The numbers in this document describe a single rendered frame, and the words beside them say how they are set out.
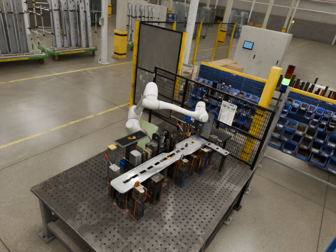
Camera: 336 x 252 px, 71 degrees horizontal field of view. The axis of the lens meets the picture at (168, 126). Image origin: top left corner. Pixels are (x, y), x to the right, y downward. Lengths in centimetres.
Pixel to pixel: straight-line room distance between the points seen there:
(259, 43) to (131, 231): 790
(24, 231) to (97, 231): 123
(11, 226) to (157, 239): 182
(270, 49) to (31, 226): 815
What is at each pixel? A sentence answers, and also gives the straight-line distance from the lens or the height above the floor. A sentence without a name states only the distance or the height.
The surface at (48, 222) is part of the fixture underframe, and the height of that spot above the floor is 24.
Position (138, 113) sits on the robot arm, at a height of 116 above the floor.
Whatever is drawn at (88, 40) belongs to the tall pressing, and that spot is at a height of 59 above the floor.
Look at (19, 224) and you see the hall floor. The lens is 341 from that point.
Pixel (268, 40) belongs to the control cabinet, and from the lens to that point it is 906.
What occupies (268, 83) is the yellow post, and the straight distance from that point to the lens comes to 295.
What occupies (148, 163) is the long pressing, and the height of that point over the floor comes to 100.
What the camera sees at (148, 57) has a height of 133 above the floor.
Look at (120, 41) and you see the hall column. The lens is 1011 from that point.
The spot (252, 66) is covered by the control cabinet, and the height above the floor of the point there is 75.
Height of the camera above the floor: 252
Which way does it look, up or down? 28 degrees down
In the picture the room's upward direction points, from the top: 9 degrees clockwise
